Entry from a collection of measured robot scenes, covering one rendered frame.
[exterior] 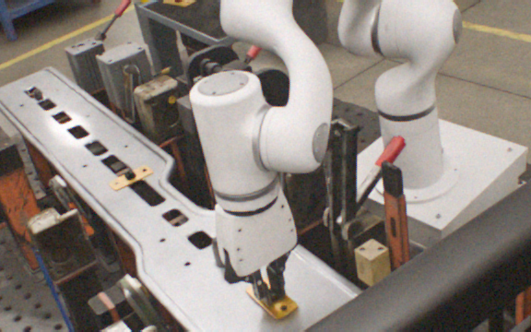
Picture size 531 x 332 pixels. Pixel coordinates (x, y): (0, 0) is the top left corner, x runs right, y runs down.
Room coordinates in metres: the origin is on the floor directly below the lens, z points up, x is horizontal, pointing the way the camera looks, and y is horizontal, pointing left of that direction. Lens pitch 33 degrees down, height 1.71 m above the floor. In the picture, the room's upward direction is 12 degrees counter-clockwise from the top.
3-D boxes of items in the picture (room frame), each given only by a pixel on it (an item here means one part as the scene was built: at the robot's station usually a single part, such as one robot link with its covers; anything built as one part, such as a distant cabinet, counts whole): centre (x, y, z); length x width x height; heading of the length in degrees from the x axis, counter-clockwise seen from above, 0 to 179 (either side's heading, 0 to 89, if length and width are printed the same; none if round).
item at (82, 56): (1.78, 0.38, 0.88); 0.11 x 0.10 x 0.36; 118
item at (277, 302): (0.77, 0.02, 1.01); 0.08 x 0.04 x 0.01; 28
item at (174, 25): (1.54, 0.06, 1.16); 0.37 x 0.14 x 0.02; 28
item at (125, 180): (1.18, 0.24, 1.01); 0.08 x 0.04 x 0.01; 117
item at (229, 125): (0.77, 0.02, 1.28); 0.09 x 0.08 x 0.13; 59
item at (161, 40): (1.77, 0.18, 0.92); 0.08 x 0.08 x 0.44; 28
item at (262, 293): (0.76, 0.04, 1.04); 0.03 x 0.03 x 0.07; 28
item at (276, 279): (0.78, 0.00, 1.04); 0.03 x 0.03 x 0.07; 28
